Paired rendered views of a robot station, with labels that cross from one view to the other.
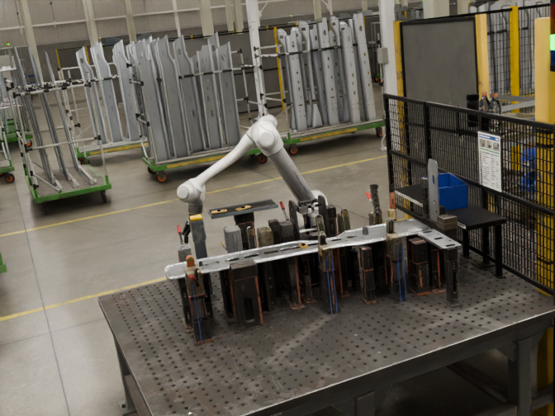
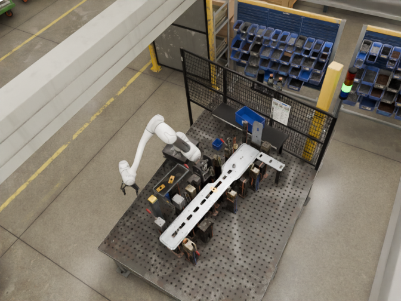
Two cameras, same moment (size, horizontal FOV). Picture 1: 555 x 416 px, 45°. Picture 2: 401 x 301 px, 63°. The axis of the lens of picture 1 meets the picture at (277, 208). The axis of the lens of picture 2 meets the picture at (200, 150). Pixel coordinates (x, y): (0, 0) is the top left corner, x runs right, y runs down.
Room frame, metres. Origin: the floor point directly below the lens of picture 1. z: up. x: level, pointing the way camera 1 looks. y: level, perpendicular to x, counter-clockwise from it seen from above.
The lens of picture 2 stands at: (1.87, 0.88, 3.80)
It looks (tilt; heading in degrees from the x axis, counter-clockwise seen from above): 52 degrees down; 327
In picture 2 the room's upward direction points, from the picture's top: 6 degrees counter-clockwise
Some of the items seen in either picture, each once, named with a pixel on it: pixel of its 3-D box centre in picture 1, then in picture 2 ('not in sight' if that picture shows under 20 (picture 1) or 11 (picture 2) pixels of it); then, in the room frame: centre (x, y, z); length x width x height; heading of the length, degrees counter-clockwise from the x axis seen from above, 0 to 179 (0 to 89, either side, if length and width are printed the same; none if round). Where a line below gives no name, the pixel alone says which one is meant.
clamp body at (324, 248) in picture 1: (327, 278); (231, 200); (3.07, -0.21, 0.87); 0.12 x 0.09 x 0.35; 13
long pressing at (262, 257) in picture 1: (300, 248); (213, 191); (3.21, -0.09, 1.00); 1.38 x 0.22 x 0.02; 103
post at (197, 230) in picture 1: (201, 257); (156, 210); (3.45, 0.44, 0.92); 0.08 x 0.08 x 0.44; 13
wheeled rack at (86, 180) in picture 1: (55, 138); not in sight; (9.47, 3.01, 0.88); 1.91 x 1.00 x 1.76; 23
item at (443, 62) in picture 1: (442, 134); (177, 27); (5.79, -1.52, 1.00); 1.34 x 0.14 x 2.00; 22
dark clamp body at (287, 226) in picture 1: (289, 255); (197, 187); (3.41, -0.03, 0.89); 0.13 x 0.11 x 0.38; 13
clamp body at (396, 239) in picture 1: (395, 267); (253, 178); (3.11, -0.55, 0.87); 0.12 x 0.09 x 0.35; 13
